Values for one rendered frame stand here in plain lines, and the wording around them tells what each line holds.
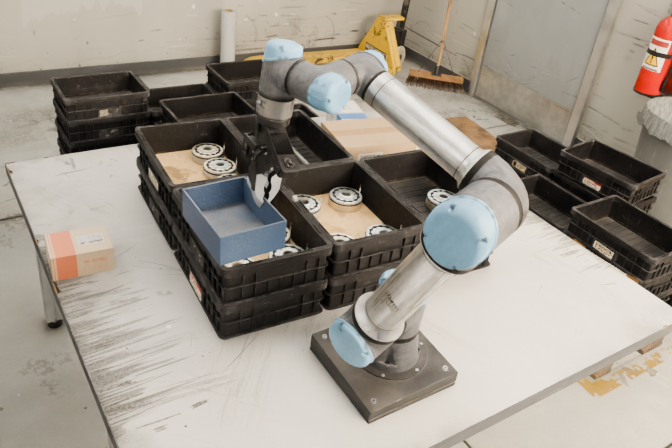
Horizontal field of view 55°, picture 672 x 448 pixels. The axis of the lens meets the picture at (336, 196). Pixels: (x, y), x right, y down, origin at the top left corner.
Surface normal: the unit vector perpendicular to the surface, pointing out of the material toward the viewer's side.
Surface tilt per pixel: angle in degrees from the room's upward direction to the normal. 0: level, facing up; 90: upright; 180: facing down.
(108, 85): 90
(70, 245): 0
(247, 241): 90
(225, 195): 90
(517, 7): 90
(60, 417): 0
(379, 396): 4
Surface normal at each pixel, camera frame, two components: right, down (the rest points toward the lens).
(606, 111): -0.84, 0.19
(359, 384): 0.13, -0.82
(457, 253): -0.58, 0.29
